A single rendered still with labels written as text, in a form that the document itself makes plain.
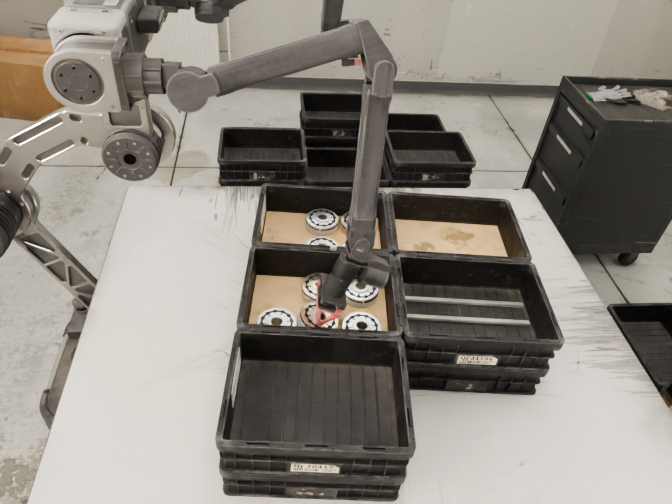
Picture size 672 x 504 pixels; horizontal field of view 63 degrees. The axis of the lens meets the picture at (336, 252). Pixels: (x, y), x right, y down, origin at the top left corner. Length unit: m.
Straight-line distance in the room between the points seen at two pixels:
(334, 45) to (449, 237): 0.86
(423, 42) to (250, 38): 1.31
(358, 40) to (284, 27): 3.24
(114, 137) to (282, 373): 0.72
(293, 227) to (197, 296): 0.36
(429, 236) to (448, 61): 3.01
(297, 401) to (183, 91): 0.72
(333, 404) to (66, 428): 0.64
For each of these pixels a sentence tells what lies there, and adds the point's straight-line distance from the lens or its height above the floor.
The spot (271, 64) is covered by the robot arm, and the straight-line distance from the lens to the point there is 1.13.
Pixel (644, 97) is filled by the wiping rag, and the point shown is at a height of 0.88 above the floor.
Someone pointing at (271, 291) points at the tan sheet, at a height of 0.83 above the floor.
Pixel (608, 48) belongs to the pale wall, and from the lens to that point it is 5.15.
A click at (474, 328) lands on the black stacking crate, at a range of 1.54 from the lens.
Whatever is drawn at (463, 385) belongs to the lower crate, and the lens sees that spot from 1.53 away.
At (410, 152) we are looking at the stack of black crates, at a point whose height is 0.49.
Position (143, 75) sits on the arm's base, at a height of 1.46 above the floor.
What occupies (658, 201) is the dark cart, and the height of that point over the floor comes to 0.47.
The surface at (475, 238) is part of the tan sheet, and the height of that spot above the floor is 0.83.
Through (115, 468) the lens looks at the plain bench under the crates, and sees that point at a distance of 1.43.
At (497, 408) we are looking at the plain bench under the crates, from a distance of 1.56.
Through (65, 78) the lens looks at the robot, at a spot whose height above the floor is 1.46.
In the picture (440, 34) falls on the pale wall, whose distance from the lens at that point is 4.56.
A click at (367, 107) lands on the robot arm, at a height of 1.41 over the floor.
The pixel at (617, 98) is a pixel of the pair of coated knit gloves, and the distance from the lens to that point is 2.95.
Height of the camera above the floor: 1.93
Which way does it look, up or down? 41 degrees down
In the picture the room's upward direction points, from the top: 6 degrees clockwise
